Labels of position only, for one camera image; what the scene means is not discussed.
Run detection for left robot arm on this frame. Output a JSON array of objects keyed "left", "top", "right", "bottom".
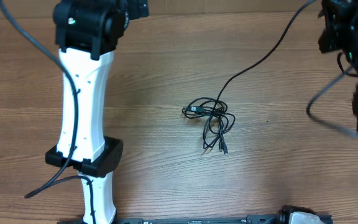
[{"left": 45, "top": 0, "right": 149, "bottom": 223}]

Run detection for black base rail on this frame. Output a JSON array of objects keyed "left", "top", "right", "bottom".
[{"left": 57, "top": 205, "right": 334, "bottom": 224}]

